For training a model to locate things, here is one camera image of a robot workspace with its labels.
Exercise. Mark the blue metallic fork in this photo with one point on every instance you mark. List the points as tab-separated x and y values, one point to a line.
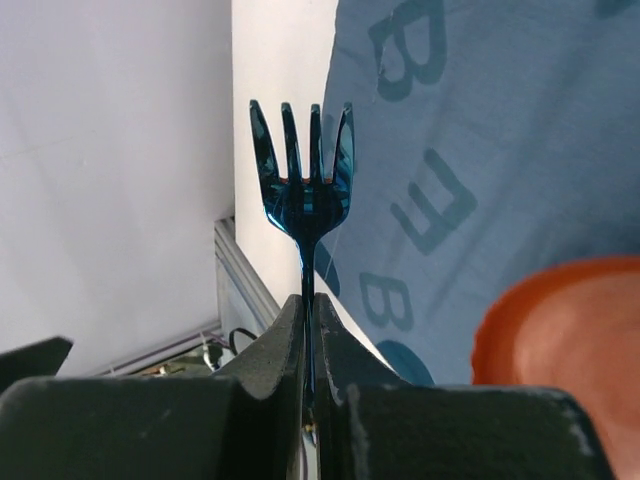
305	208

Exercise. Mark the aluminium mounting rail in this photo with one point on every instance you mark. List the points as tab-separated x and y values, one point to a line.
246	310

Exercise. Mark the blue letter-print placemat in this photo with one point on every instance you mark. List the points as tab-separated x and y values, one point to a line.
493	139

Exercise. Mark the red round plate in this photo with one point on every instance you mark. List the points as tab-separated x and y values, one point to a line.
573	327

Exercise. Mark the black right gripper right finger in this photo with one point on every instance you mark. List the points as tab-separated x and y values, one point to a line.
374	425

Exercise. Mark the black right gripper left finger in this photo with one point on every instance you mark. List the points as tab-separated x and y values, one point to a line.
242	422

